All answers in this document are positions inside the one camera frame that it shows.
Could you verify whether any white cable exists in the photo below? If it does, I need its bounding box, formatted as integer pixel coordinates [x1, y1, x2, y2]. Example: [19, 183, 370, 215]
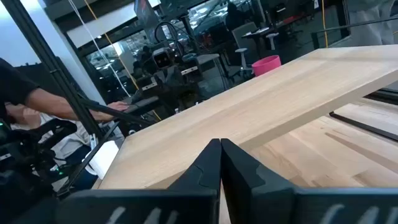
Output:
[67, 0, 132, 98]

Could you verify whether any white printed box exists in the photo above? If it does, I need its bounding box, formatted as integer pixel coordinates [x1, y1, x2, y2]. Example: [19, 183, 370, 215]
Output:
[88, 140, 120, 180]

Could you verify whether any grey office chair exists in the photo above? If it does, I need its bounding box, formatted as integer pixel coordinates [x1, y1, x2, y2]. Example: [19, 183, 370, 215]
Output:
[231, 22, 261, 74]

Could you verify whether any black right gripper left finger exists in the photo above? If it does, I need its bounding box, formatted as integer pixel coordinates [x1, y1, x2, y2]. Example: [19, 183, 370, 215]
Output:
[169, 138, 222, 224]

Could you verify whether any person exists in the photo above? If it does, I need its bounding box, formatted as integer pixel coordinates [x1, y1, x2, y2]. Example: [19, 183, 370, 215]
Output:
[225, 2, 246, 32]
[0, 57, 130, 190]
[347, 0, 396, 46]

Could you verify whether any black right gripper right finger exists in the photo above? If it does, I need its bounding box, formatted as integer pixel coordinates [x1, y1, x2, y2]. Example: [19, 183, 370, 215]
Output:
[221, 138, 296, 224]

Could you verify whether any black equipment with green lights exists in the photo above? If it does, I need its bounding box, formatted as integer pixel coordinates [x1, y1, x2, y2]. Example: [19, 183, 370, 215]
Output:
[0, 118, 78, 224]

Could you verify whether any black aluminium rig frame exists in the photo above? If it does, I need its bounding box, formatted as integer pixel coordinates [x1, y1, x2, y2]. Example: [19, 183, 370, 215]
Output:
[1, 0, 156, 198]

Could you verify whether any wooden tray box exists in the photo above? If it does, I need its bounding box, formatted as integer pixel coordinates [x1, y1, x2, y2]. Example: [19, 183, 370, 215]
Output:
[92, 44, 398, 190]

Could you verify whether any red plastic cup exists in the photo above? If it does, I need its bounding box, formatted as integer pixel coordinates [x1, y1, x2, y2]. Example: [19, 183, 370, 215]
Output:
[251, 55, 282, 77]

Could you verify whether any yellow power cable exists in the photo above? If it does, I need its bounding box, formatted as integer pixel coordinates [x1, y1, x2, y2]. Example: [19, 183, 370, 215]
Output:
[320, 0, 329, 48]
[83, 0, 163, 121]

